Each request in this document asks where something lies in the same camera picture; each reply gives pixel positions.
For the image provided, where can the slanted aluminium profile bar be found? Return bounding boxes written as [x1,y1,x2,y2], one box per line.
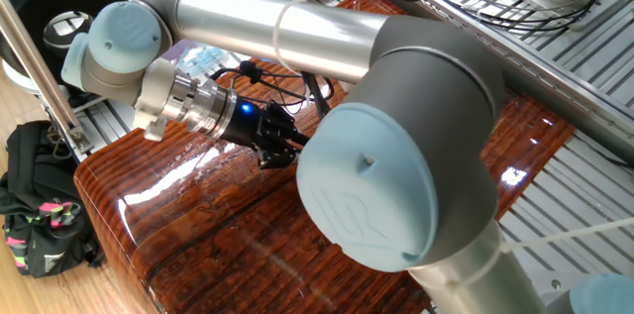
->
[0,0,95,155]

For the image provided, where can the black gripper cable bundle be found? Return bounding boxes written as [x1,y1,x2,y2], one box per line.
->
[210,58,333,120]

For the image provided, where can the black backpack with pink marks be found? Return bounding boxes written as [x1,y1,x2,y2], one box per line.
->
[0,120,105,279]

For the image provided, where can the glossy brown wooden board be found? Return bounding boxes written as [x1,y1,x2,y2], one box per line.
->
[73,0,576,314]

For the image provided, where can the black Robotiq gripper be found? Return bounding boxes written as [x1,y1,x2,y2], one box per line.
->
[220,97,311,170]

